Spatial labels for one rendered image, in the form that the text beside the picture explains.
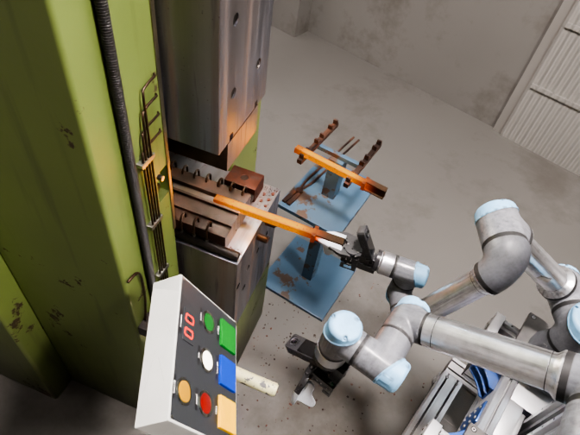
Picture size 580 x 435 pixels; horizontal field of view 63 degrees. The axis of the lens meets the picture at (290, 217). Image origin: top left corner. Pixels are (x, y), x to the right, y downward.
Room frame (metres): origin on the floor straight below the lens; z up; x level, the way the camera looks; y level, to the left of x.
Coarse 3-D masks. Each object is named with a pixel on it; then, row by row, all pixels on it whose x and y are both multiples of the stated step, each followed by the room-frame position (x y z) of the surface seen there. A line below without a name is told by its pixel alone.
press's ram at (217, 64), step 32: (160, 0) 0.90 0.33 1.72; (192, 0) 0.88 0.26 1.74; (224, 0) 0.89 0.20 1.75; (256, 0) 1.05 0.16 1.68; (160, 32) 0.90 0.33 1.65; (192, 32) 0.88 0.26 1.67; (224, 32) 0.89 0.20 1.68; (256, 32) 1.06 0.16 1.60; (192, 64) 0.88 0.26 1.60; (224, 64) 0.89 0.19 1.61; (256, 64) 1.08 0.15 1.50; (192, 96) 0.88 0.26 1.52; (224, 96) 0.89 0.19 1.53; (256, 96) 1.09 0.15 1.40; (192, 128) 0.88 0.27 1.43; (224, 128) 0.90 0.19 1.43
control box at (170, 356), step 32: (160, 288) 0.58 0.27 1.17; (192, 288) 0.61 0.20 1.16; (160, 320) 0.50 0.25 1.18; (192, 320) 0.53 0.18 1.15; (160, 352) 0.42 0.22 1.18; (192, 352) 0.45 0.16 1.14; (224, 352) 0.52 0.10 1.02; (160, 384) 0.35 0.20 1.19; (192, 384) 0.39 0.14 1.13; (160, 416) 0.29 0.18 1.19; (192, 416) 0.32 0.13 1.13
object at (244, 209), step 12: (228, 204) 1.03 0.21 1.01; (240, 204) 1.04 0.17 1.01; (252, 216) 1.01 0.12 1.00; (264, 216) 1.01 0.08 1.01; (276, 216) 1.02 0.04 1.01; (288, 228) 0.98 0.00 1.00; (300, 228) 0.98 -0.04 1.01; (312, 228) 0.99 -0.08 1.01; (312, 240) 0.96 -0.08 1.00; (336, 240) 0.96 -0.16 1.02
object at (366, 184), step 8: (296, 152) 1.44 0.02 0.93; (304, 152) 1.43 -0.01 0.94; (312, 152) 1.44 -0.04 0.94; (312, 160) 1.41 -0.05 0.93; (320, 160) 1.40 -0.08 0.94; (328, 160) 1.41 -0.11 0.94; (328, 168) 1.38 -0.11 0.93; (336, 168) 1.37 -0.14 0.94; (344, 168) 1.38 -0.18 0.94; (344, 176) 1.35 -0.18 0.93; (352, 176) 1.34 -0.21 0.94; (360, 176) 1.35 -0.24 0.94; (360, 184) 1.32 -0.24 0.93; (368, 184) 1.32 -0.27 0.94; (376, 184) 1.31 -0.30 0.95; (376, 192) 1.30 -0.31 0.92; (384, 192) 1.29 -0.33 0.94
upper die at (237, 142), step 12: (252, 120) 1.07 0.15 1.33; (240, 132) 0.99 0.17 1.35; (252, 132) 1.08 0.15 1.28; (168, 144) 0.95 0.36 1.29; (180, 144) 0.95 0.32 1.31; (228, 144) 0.92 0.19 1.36; (240, 144) 1.00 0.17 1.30; (192, 156) 0.94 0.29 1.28; (204, 156) 0.93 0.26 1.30; (216, 156) 0.92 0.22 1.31; (228, 156) 0.92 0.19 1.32; (228, 168) 0.92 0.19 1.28
